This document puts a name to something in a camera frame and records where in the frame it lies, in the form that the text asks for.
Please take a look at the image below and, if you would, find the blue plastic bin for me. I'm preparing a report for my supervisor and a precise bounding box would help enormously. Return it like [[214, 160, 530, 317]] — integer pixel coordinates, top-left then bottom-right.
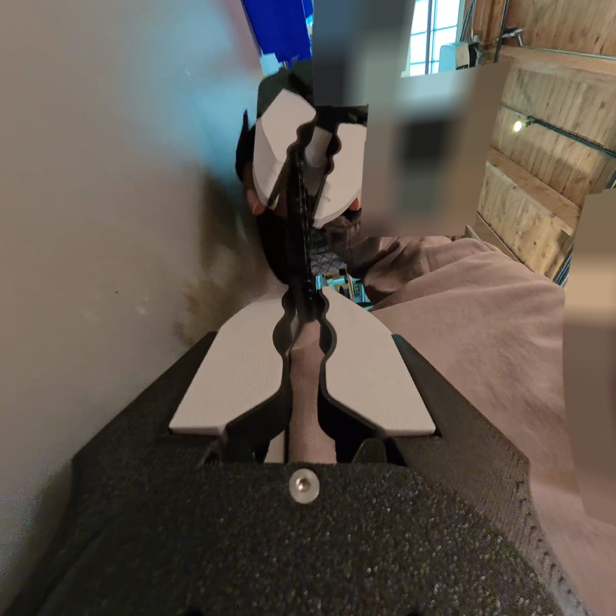
[[241, 0, 313, 61]]

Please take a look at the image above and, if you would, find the white security camera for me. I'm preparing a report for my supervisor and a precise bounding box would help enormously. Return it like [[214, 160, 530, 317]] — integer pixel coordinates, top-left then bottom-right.
[[440, 41, 482, 73]]

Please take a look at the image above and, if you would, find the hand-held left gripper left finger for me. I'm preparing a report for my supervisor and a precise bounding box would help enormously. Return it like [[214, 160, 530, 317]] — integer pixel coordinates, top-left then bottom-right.
[[168, 285, 295, 438]]

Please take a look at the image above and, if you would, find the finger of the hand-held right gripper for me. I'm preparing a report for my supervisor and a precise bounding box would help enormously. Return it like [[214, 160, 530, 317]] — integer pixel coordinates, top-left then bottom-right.
[[251, 90, 318, 210], [312, 123, 370, 229]]

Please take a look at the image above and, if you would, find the person's right forearm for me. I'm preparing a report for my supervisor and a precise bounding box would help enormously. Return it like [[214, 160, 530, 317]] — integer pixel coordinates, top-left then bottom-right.
[[346, 236, 482, 301]]

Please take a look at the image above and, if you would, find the grey quilted cloth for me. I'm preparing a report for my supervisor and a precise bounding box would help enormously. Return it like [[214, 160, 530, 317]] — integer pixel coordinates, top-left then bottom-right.
[[308, 228, 347, 277]]

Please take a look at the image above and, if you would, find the black brick plate assembly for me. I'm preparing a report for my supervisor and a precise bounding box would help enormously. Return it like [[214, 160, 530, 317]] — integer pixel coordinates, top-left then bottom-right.
[[283, 149, 314, 311]]

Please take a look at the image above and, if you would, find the person's right hand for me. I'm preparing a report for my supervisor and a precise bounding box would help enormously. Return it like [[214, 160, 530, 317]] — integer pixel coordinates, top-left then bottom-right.
[[243, 178, 268, 216]]

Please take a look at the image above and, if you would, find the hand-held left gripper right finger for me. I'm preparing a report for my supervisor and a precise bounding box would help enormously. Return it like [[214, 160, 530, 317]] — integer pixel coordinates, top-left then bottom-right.
[[315, 285, 437, 439]]

